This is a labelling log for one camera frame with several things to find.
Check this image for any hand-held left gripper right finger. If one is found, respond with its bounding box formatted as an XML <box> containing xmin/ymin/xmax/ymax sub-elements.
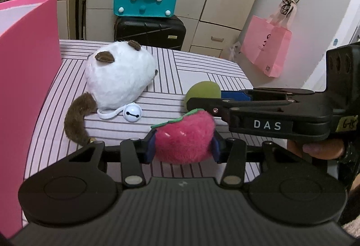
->
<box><xmin>211</xmin><ymin>138</ymin><xmax>296</xmax><ymax>187</ymax></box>

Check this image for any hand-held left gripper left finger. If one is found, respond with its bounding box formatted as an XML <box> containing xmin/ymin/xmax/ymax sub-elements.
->
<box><xmin>70</xmin><ymin>136</ymin><xmax>156</xmax><ymax>187</ymax></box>

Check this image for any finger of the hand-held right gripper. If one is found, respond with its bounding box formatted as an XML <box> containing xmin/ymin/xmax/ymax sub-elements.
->
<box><xmin>186</xmin><ymin>96</ymin><xmax>293</xmax><ymax>120</ymax></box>
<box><xmin>221</xmin><ymin>88</ymin><xmax>315</xmax><ymax>102</ymax></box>

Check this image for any green plush ball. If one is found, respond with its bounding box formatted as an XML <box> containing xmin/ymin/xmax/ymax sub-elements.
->
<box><xmin>185</xmin><ymin>81</ymin><xmax>222</xmax><ymax>111</ymax></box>

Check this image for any pink strawberry plush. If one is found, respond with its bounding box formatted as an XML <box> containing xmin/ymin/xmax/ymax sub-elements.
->
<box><xmin>150</xmin><ymin>109</ymin><xmax>217</xmax><ymax>164</ymax></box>

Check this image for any pink storage box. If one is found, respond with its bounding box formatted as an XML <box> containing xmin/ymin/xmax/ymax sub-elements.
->
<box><xmin>0</xmin><ymin>0</ymin><xmax>63</xmax><ymax>238</ymax></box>

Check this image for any person's right hand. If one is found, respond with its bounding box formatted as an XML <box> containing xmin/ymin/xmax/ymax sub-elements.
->
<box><xmin>287</xmin><ymin>138</ymin><xmax>346</xmax><ymax>161</ymax></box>

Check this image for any white round bell charm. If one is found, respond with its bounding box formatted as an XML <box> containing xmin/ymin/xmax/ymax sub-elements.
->
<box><xmin>97</xmin><ymin>103</ymin><xmax>141</xmax><ymax>123</ymax></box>

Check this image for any small white hanging ornament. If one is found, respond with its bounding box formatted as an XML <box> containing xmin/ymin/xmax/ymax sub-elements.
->
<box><xmin>229</xmin><ymin>42</ymin><xmax>242</xmax><ymax>59</ymax></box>

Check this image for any striped pink tablecloth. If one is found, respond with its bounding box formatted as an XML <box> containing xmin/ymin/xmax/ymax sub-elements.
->
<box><xmin>24</xmin><ymin>39</ymin><xmax>261</xmax><ymax>182</ymax></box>

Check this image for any pink tote bag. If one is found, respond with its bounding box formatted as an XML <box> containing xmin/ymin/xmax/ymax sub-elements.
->
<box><xmin>240</xmin><ymin>0</ymin><xmax>297</xmax><ymax>78</ymax></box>

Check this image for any white brown panda plush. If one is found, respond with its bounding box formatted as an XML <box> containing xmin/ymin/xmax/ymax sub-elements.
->
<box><xmin>64</xmin><ymin>41</ymin><xmax>158</xmax><ymax>147</ymax></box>

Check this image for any black hard suitcase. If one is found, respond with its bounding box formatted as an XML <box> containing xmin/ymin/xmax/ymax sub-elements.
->
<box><xmin>114</xmin><ymin>15</ymin><xmax>187</xmax><ymax>51</ymax></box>

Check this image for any black hair tie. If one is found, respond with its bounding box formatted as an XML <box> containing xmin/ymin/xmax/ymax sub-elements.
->
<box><xmin>280</xmin><ymin>0</ymin><xmax>302</xmax><ymax>15</ymax></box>

